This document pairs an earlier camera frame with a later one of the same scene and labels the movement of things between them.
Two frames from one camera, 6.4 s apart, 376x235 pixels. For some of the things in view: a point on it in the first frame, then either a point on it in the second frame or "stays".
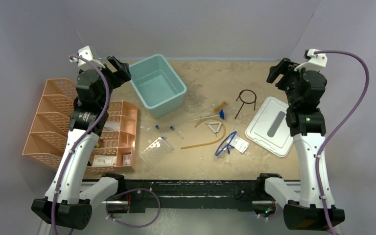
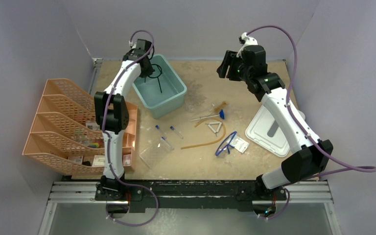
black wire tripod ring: x=246 y=102 -> x=155 y=77
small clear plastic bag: x=239 y=144 stays
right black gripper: x=285 y=68 -> x=231 y=59
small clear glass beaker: x=192 y=104 stays
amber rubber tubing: x=209 y=142 stays
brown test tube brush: x=217 y=109 stays
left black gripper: x=119 y=77 -> x=149 y=72
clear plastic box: x=156 y=152 stays
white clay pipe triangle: x=209 y=125 stays
